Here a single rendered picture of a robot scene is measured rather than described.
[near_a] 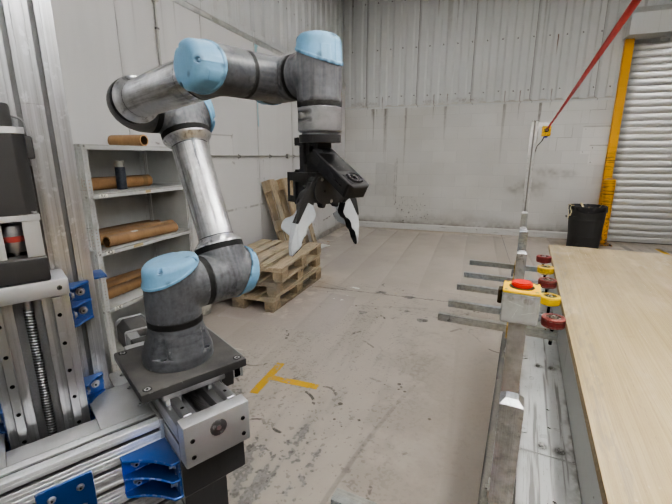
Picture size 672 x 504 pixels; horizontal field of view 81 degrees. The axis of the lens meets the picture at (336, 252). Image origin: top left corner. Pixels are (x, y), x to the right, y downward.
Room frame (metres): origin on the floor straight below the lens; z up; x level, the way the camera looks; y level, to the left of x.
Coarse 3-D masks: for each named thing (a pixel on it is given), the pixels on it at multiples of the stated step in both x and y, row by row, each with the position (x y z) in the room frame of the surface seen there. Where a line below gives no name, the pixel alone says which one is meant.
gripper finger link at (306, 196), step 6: (306, 186) 0.65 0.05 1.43; (312, 186) 0.65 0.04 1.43; (300, 192) 0.65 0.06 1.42; (306, 192) 0.64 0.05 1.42; (312, 192) 0.65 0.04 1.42; (300, 198) 0.64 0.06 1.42; (306, 198) 0.64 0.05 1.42; (312, 198) 0.65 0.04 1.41; (300, 204) 0.63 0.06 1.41; (306, 204) 0.64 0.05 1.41; (312, 204) 0.65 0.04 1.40; (300, 210) 0.63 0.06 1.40; (300, 216) 0.63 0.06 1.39; (294, 222) 0.63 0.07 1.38
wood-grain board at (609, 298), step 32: (576, 256) 2.26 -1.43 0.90; (608, 256) 2.26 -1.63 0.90; (640, 256) 2.26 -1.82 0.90; (576, 288) 1.68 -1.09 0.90; (608, 288) 1.68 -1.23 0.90; (640, 288) 1.68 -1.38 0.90; (576, 320) 1.32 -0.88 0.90; (608, 320) 1.32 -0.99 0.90; (640, 320) 1.32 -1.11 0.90; (576, 352) 1.08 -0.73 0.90; (608, 352) 1.08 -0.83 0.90; (640, 352) 1.08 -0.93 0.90; (608, 384) 0.91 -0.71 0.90; (640, 384) 0.91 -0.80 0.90; (608, 416) 0.78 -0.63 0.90; (640, 416) 0.78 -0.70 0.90; (608, 448) 0.68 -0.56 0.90; (640, 448) 0.68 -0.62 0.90; (608, 480) 0.60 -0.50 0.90; (640, 480) 0.60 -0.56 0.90
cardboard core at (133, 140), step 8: (112, 136) 2.96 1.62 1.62; (120, 136) 2.93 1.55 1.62; (128, 136) 2.91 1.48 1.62; (136, 136) 2.88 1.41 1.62; (144, 136) 2.92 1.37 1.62; (112, 144) 2.96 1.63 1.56; (120, 144) 2.94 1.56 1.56; (128, 144) 2.91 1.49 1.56; (136, 144) 2.89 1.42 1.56; (144, 144) 2.92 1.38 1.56
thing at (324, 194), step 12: (300, 144) 0.70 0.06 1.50; (312, 144) 0.69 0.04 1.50; (324, 144) 0.68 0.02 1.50; (300, 156) 0.71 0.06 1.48; (300, 168) 0.71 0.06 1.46; (312, 168) 0.69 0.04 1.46; (288, 180) 0.71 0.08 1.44; (300, 180) 0.68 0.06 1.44; (312, 180) 0.65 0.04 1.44; (324, 180) 0.66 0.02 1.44; (288, 192) 0.71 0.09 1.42; (324, 192) 0.66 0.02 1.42; (336, 192) 0.68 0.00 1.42; (324, 204) 0.66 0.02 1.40; (336, 204) 0.68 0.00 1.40
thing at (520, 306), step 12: (504, 288) 0.75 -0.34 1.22; (516, 288) 0.75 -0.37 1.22; (540, 288) 0.76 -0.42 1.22; (504, 300) 0.75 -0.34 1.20; (516, 300) 0.74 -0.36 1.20; (528, 300) 0.73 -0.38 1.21; (540, 300) 0.72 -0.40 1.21; (504, 312) 0.75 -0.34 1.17; (516, 312) 0.74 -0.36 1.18; (528, 312) 0.73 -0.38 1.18; (528, 324) 0.73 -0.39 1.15
